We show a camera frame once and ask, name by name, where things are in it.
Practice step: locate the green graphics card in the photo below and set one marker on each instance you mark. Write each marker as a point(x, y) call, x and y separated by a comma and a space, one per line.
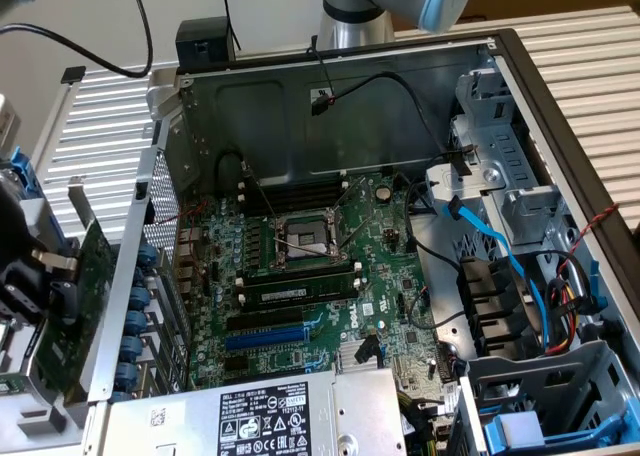
point(85, 286)

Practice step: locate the grey parts rack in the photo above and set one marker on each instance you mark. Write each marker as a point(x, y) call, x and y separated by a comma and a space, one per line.
point(45, 426)

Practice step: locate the long black expansion slot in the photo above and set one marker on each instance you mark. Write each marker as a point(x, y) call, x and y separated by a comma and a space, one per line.
point(265, 322)

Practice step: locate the silver disk bay bracket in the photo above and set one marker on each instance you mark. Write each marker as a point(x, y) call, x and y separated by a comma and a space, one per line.
point(440, 186)

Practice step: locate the green motherboard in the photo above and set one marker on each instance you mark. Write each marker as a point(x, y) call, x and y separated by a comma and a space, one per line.
point(380, 276)

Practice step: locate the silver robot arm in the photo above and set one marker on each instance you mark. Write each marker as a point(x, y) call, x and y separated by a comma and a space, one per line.
point(350, 26)

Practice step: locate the grey plastic drive cage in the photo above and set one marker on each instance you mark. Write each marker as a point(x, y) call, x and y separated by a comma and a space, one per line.
point(550, 376)

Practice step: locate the CPU socket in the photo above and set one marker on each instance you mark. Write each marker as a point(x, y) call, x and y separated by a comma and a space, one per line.
point(305, 236)

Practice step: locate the blue disk carrier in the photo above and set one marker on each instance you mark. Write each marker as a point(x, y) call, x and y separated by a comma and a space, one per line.
point(22, 166)

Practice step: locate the black intrusion switch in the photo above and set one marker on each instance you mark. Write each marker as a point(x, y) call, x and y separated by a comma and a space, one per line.
point(148, 211)

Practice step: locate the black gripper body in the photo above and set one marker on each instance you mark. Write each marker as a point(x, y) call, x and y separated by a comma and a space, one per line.
point(15, 226)

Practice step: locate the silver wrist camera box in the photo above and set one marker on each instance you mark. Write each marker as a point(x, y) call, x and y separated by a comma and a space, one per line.
point(9, 121)

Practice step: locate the round coin cell battery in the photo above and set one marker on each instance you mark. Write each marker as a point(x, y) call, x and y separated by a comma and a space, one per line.
point(383, 193)

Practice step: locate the small black end cap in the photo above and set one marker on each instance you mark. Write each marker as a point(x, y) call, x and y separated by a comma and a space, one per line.
point(73, 74)

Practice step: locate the blue card retention clip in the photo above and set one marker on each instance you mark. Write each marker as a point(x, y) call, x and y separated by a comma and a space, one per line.
point(121, 395)
point(148, 253)
point(136, 322)
point(128, 372)
point(141, 297)
point(132, 347)

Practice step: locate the metal disk bay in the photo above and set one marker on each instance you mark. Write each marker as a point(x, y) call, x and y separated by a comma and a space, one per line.
point(505, 151)

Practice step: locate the black RAM slot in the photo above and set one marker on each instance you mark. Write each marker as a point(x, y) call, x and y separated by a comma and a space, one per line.
point(300, 201)
point(300, 186)
point(300, 275)
point(300, 280)
point(300, 194)
point(300, 180)

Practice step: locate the blue plastic tab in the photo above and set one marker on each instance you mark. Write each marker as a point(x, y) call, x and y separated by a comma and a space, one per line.
point(595, 286)

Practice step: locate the silver finned heatsink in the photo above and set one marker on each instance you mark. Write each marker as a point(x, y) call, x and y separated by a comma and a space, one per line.
point(345, 356)

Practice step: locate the grey power supply unit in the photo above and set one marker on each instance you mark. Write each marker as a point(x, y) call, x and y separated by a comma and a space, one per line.
point(175, 416)

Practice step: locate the grey metal PC case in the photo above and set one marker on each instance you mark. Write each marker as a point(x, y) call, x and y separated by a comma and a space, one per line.
point(280, 126)

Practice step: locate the labelled green RAM stick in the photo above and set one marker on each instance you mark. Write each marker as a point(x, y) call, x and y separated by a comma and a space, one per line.
point(300, 292)

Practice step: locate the black fan shroud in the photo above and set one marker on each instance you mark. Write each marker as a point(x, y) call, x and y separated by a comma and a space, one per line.
point(485, 301)

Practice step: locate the short black expansion slot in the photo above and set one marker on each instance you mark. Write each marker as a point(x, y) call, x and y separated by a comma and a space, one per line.
point(237, 365)

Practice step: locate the black box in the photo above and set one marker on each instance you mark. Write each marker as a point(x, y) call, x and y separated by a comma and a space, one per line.
point(205, 41)

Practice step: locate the metal locking lever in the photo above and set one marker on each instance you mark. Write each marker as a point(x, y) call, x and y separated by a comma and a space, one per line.
point(310, 248)
point(262, 193)

